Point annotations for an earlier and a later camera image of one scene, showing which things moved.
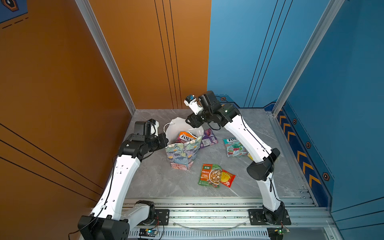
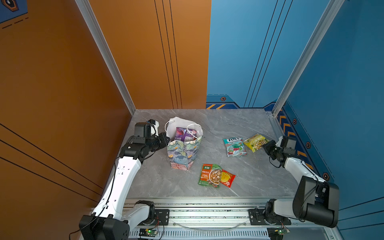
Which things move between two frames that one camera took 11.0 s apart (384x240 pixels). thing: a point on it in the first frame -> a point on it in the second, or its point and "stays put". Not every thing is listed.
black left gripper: x=163 y=140 stays put
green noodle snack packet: x=211 y=174 stays put
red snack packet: x=227 y=178 stays put
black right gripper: x=194 y=122 -> x=267 y=146
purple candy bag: x=209 y=138 -> x=182 y=134
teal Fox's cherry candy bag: x=234 y=147 stays put
